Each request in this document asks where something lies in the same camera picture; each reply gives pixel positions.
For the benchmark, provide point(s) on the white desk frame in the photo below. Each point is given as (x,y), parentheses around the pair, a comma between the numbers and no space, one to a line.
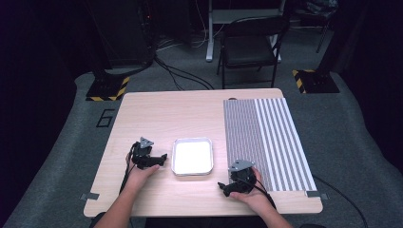
(209,31)

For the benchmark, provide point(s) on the dark equipment cabinet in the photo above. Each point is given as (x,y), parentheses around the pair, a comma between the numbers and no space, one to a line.
(120,31)

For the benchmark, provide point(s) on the white square tray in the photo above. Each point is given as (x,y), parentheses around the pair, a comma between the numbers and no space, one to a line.
(192,157)

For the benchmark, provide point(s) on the grey striped placemat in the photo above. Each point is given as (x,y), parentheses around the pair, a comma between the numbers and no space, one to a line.
(269,139)

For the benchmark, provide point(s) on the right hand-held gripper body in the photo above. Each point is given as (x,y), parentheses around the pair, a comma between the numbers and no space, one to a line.
(243,179)

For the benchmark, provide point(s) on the black stand base striped tape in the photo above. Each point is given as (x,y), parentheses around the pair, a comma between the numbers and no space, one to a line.
(106,88)
(316,81)

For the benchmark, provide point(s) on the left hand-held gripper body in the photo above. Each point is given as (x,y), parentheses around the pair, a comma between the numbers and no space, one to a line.
(141,154)

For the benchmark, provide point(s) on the person's left hand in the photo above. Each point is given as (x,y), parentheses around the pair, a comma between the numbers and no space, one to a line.
(139,175)

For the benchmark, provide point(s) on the person's right hand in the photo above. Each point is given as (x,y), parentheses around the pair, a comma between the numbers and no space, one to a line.
(255,198)

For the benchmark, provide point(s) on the grey tape piece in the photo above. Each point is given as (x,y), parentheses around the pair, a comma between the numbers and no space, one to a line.
(316,194)
(90,196)

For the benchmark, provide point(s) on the black folding chair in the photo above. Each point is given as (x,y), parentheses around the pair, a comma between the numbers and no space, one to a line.
(248,47)

